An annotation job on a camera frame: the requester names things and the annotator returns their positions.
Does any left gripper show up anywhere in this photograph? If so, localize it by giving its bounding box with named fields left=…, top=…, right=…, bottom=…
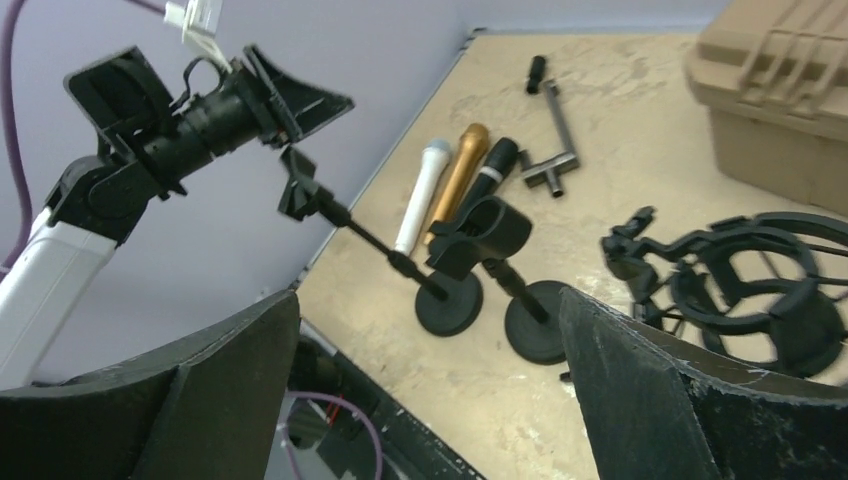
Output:
left=142, top=44, right=355, bottom=193

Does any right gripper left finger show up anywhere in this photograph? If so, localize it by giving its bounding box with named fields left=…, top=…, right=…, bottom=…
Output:
left=1, top=291, right=300, bottom=479

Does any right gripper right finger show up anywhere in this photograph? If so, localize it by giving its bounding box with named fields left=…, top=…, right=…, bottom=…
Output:
left=559, top=286, right=847, bottom=479

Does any white microphone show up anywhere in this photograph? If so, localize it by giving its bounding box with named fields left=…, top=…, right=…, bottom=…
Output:
left=394, top=138, right=451, bottom=255

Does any black tripod shock-mount stand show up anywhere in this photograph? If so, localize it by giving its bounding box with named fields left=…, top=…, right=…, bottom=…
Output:
left=600, top=206, right=847, bottom=378

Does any gold microphone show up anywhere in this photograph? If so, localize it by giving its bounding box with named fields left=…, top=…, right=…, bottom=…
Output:
left=431, top=123, right=490, bottom=225

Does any black microphone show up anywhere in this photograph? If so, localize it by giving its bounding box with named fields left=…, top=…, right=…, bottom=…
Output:
left=457, top=137, right=519, bottom=213

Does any black round-base mic stand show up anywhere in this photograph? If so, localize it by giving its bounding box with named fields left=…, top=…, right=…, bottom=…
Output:
left=426, top=195, right=566, bottom=366

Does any black clip mic stand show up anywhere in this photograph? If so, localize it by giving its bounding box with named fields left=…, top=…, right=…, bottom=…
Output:
left=278, top=146, right=484, bottom=337

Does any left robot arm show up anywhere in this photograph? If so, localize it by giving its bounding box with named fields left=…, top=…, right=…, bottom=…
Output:
left=1, top=45, right=354, bottom=390

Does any small black cylinder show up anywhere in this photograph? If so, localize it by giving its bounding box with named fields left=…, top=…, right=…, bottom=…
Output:
left=525, top=55, right=547, bottom=95

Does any tan plastic case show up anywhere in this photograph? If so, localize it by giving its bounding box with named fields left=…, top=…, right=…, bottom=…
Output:
left=683, top=0, right=847, bottom=215

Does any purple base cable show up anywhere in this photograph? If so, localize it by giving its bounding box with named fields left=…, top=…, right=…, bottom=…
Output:
left=278, top=390, right=386, bottom=480

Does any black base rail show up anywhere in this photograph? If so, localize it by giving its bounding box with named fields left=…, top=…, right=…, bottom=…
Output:
left=278, top=321, right=484, bottom=479

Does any dark metal L bracket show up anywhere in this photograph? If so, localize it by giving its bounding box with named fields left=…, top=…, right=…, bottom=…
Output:
left=517, top=79, right=582, bottom=200

